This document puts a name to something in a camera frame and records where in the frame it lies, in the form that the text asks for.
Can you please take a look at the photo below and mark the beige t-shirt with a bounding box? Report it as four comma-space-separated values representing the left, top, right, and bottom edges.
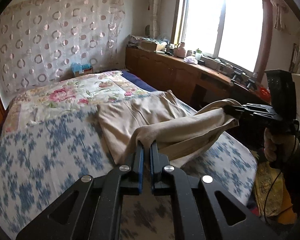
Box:
97, 91, 240, 167

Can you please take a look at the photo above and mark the person's right hand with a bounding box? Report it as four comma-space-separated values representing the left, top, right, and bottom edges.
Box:
264, 128, 299, 162

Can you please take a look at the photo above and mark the long wooden sideboard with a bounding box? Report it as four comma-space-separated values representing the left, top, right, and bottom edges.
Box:
125, 47, 269, 109

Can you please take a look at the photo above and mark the green-capped white bottle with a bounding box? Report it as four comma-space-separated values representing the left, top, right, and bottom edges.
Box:
195, 48, 202, 60

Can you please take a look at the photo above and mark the lavender cloth bundle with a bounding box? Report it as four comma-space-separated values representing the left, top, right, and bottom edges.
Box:
184, 56, 198, 64

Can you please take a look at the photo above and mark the blue floral white bedsheet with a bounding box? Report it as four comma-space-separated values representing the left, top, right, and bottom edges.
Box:
0, 107, 257, 239

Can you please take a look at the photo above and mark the pink ceramic bottle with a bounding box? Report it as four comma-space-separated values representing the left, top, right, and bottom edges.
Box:
173, 42, 186, 59

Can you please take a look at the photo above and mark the cardboard box on sideboard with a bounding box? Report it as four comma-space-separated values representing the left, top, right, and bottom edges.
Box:
139, 40, 167, 52

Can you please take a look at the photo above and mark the navy blue blanket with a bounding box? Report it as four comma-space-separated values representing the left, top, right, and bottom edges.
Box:
122, 71, 156, 92

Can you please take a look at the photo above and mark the floral pink quilt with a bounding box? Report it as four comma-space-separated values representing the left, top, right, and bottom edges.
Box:
2, 70, 150, 135

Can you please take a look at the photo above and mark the box with blue cloth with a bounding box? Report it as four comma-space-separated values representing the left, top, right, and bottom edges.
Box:
71, 63, 93, 77

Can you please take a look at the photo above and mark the sheer circle-pattern curtain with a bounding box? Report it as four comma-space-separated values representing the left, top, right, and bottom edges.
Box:
0, 0, 126, 106

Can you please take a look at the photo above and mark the window with brown frame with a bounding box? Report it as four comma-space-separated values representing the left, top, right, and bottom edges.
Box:
171, 0, 273, 82

